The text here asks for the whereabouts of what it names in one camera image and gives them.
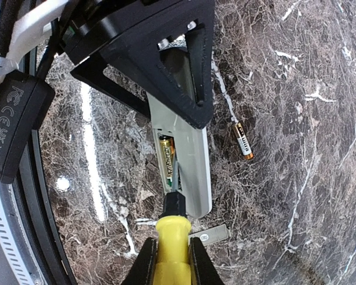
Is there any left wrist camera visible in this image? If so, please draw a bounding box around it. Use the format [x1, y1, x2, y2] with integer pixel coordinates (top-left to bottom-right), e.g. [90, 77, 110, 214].
[0, 71, 55, 184]

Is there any white slotted cable duct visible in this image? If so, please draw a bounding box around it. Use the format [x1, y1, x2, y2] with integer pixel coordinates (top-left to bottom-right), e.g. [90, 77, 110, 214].
[0, 197, 34, 284]

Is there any yellow handled screwdriver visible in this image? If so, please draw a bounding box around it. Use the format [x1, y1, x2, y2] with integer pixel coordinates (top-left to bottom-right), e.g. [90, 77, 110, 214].
[153, 158, 192, 285]

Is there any grey remote control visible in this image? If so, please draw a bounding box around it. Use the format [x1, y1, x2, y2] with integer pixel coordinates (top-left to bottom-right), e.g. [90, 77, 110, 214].
[145, 49, 213, 219]

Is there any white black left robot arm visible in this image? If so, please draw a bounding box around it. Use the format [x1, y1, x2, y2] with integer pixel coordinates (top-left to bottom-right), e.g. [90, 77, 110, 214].
[0, 1, 215, 137]

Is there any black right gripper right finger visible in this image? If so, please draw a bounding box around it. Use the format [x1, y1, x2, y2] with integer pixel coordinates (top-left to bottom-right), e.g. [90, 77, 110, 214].
[189, 237, 224, 285]

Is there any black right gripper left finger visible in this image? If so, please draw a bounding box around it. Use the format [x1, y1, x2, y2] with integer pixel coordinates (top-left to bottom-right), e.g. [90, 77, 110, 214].
[121, 237, 157, 285]

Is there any grey battery cover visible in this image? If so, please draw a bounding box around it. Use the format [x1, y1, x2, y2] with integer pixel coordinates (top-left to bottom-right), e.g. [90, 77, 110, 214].
[188, 224, 231, 246]

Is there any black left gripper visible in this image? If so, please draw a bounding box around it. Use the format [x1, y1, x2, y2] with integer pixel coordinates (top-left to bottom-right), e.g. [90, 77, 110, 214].
[61, 1, 215, 129]

